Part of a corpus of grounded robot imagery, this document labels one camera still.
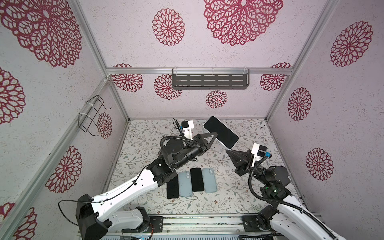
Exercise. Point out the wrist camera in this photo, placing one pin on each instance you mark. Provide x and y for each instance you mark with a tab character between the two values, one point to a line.
187	128
259	152

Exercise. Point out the light blue phone case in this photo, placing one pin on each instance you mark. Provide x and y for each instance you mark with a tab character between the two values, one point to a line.
209	179
185	184

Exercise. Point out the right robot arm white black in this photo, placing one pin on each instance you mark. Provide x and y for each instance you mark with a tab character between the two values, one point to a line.
284	213

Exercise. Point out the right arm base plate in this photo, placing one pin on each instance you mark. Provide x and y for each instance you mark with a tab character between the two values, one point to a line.
253	223

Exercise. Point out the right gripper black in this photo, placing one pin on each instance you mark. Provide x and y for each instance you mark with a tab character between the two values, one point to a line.
242	167

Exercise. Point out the dark metal wall shelf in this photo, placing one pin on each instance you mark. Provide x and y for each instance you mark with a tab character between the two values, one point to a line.
210	79

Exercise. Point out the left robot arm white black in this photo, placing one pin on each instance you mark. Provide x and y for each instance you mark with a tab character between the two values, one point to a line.
96	216

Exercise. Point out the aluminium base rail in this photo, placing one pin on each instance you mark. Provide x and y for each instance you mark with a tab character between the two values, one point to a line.
192	224

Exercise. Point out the black phone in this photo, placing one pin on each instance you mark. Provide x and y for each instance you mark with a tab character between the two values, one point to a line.
173	188

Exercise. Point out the black wire wall rack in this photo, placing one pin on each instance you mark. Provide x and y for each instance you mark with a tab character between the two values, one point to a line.
96	121

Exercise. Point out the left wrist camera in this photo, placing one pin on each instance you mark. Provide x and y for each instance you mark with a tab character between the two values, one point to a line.
187	128

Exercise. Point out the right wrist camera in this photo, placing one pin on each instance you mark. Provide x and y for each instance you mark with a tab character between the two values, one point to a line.
259	152

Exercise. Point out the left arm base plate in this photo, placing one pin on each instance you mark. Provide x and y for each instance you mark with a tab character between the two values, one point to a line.
155	225

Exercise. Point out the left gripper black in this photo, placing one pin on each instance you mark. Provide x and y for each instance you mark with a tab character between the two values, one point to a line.
198	140

